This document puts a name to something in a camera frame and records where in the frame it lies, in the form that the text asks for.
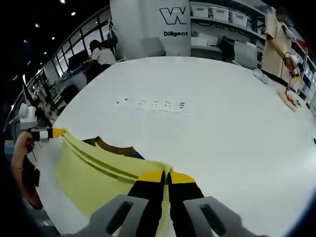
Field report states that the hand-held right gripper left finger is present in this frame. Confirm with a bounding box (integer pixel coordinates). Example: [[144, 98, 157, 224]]
[[90, 169, 165, 237]]

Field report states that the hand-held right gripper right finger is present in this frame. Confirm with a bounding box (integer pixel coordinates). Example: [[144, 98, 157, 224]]
[[167, 171, 245, 237]]

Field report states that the yellow blue grey garment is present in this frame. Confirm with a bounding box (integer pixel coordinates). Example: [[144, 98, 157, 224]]
[[53, 128, 173, 237]]

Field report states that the table power outlet strip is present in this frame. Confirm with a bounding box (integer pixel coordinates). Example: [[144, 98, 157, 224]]
[[115, 98, 195, 117]]

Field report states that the person's left hand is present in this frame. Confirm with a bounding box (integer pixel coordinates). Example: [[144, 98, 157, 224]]
[[13, 130, 35, 161]]

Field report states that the black desk monitor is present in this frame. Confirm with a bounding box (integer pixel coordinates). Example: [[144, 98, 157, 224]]
[[68, 55, 81, 70]]

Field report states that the hanging grey bag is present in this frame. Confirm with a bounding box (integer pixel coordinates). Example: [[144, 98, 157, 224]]
[[107, 21, 119, 47]]

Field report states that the grey office chair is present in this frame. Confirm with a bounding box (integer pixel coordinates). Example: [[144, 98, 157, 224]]
[[142, 37, 166, 59], [233, 40, 257, 70]]

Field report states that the small white cloth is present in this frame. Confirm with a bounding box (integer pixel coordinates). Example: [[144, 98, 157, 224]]
[[251, 69, 269, 84]]

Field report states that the beige cloth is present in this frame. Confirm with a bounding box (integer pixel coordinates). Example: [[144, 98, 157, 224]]
[[277, 88, 300, 112]]

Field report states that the black backpack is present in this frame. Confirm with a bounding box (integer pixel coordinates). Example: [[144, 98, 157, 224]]
[[220, 39, 235, 62]]

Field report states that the shelf with white boxes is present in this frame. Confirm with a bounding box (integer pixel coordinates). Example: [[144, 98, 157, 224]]
[[296, 39, 316, 99]]

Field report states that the grey metal shelving unit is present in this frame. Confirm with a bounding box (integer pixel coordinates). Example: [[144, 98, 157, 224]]
[[189, 0, 272, 60]]

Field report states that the white storage bin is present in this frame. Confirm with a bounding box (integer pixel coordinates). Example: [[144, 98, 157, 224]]
[[209, 6, 230, 20], [229, 10, 248, 27], [191, 5, 210, 17]]

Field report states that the thin gripper cable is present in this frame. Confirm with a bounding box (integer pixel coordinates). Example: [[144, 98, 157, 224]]
[[27, 145, 38, 163]]

